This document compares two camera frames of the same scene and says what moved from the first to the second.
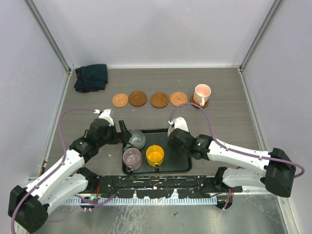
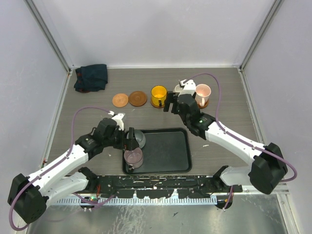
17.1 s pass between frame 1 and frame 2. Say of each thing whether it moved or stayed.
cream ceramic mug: moved
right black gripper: moved
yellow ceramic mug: moved
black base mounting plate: stayed
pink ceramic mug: stayed
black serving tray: stayed
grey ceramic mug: stayed
